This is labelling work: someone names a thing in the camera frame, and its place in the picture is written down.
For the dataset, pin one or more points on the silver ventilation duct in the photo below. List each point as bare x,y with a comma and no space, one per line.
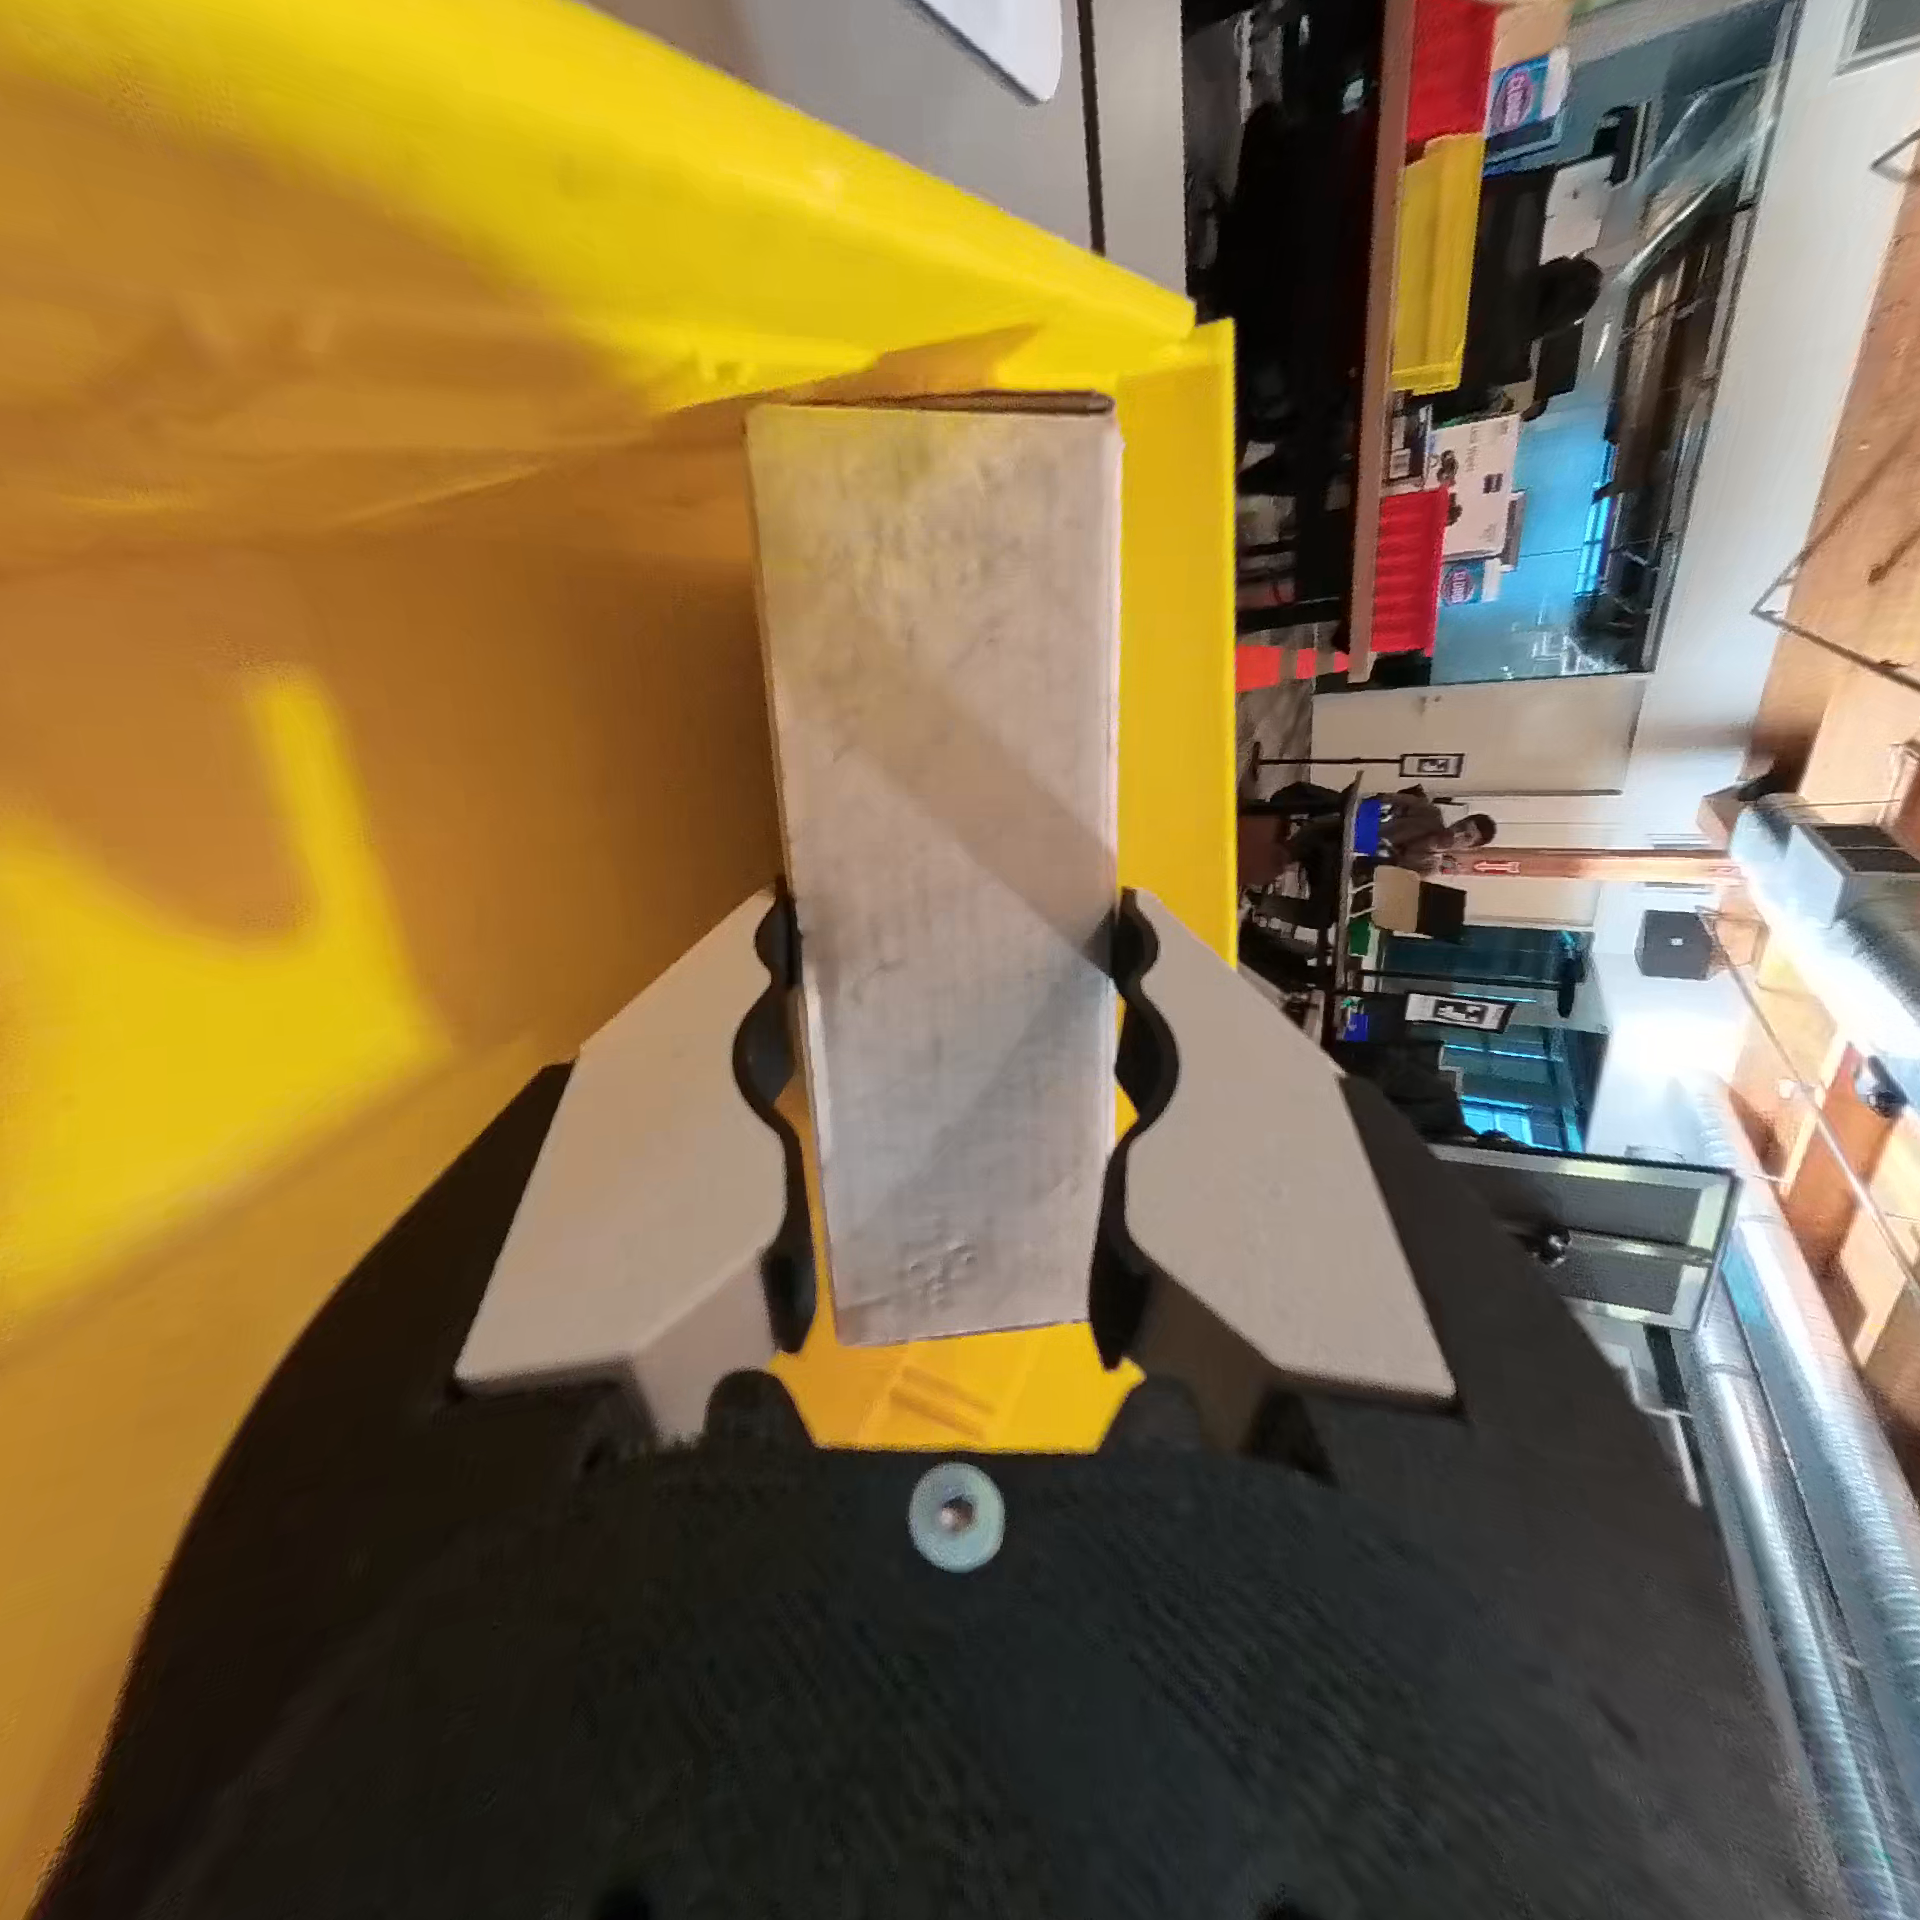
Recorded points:
1861,885
1798,1501

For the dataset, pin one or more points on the white cardboard mailer box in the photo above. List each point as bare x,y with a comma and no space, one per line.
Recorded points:
944,826

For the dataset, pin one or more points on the yellow plastic bin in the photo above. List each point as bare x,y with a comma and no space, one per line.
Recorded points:
374,600

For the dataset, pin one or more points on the wooden shelf board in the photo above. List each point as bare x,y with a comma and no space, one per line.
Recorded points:
1371,376

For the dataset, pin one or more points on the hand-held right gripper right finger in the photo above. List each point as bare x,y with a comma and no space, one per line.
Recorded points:
1275,1202

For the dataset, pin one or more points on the red plastic bin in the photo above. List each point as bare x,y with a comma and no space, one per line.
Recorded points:
1411,570
1451,67

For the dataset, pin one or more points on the grey desk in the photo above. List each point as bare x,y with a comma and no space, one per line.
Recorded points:
1019,165

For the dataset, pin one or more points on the black wall speaker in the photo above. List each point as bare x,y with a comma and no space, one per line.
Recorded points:
1675,944

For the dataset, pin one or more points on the yellow storage bin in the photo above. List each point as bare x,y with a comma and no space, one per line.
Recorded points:
1435,271

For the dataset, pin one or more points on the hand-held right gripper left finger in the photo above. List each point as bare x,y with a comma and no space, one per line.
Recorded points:
645,1202

